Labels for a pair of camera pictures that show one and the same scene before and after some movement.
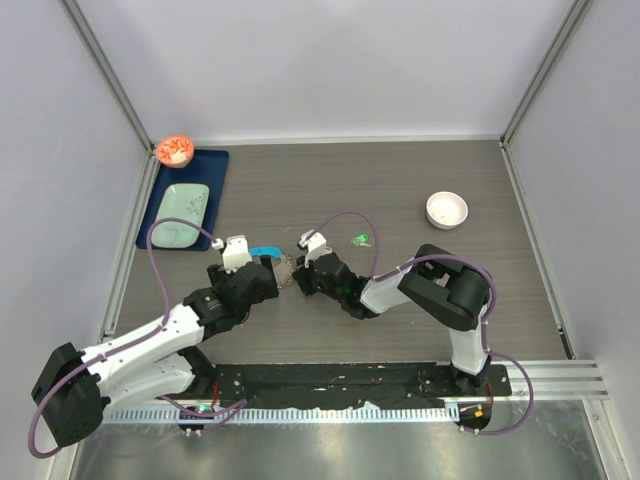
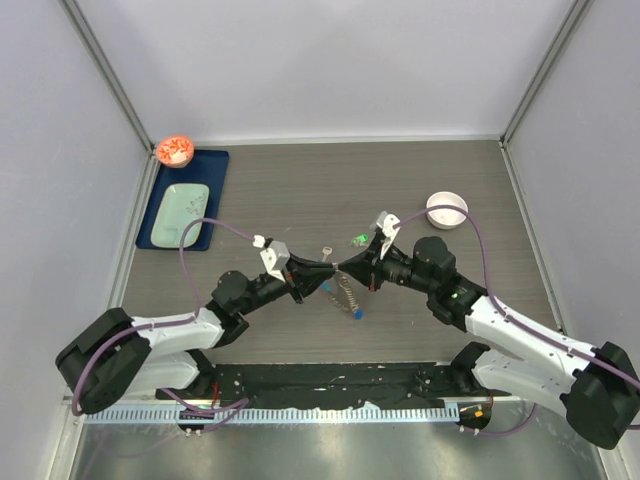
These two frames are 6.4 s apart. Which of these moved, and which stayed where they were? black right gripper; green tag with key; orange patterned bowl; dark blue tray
Moved: black right gripper
Stayed: orange patterned bowl; dark blue tray; green tag with key
